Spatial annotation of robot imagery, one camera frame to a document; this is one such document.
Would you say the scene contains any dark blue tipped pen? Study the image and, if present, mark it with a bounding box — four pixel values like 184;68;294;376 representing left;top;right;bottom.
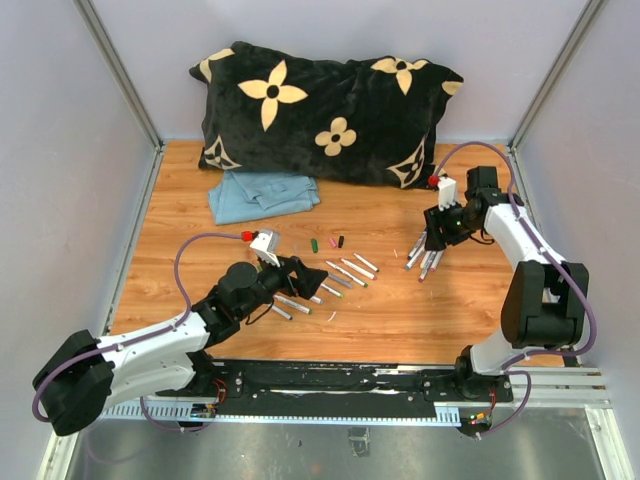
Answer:
407;230;427;260

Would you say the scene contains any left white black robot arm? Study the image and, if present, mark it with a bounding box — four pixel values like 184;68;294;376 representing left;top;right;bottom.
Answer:
32;257;328;436

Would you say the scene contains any black floral pillow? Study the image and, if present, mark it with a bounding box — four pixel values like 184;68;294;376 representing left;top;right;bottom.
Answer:
189;41;464;189

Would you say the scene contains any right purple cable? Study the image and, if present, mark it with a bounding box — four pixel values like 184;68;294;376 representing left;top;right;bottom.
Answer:
429;141;599;441

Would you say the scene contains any purple cable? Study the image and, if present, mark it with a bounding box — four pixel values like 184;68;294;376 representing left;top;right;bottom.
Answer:
32;230;251;434
429;141;599;441

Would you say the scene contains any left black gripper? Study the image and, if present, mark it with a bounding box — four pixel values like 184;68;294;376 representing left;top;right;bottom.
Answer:
237;250;327;319

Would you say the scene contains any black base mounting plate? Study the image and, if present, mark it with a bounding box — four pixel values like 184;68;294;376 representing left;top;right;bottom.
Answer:
161;357;513;422

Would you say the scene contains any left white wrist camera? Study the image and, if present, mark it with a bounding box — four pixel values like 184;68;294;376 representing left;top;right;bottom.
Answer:
250;229;280;267

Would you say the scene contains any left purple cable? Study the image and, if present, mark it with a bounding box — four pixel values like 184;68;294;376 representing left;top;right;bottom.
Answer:
32;230;251;434

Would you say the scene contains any grey marker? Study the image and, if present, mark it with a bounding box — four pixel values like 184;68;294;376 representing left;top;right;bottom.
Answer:
327;273;353;289

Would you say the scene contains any aluminium frame rail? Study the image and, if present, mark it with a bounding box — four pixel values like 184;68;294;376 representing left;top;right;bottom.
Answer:
72;0;164;151

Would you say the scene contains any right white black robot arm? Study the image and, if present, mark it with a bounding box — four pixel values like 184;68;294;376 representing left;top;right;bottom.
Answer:
424;166;589;400

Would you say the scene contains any green capped white marker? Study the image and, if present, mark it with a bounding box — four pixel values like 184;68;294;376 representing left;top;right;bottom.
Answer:
274;295;312;315

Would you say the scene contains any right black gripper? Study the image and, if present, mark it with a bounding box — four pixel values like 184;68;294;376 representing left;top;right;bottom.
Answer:
424;199;480;251

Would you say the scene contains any blue capped white marker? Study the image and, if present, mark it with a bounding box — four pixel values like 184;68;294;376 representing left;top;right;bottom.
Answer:
271;305;293;321

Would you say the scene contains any purple capped pen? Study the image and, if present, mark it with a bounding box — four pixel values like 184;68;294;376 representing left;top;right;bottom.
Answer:
418;251;438;283

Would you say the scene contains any sky blue capped marker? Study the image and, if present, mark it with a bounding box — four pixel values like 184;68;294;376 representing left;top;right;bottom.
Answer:
405;246;425;270

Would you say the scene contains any light blue folded cloth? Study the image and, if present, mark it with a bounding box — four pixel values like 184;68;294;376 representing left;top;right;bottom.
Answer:
208;171;320;226

